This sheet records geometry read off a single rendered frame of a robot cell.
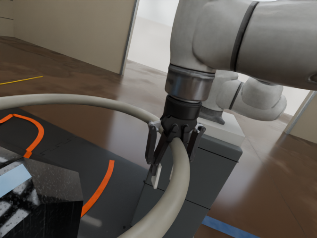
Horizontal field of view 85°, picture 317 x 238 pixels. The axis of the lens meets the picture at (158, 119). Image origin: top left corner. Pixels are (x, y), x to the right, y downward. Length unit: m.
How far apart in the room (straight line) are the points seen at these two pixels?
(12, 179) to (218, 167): 0.81
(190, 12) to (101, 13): 5.36
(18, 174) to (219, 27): 0.50
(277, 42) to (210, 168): 0.77
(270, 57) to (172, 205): 0.23
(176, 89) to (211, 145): 0.60
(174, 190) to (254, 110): 0.72
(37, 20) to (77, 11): 1.35
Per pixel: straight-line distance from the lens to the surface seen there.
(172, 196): 0.25
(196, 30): 0.30
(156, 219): 0.23
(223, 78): 0.92
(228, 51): 0.29
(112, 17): 5.48
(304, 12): 0.29
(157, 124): 0.36
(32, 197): 0.53
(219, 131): 0.91
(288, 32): 0.28
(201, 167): 0.96
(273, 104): 0.92
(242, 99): 0.91
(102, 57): 5.59
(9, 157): 0.54
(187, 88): 0.31
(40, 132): 2.09
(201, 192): 1.06
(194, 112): 0.34
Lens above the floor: 1.14
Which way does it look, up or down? 23 degrees down
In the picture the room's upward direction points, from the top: 18 degrees clockwise
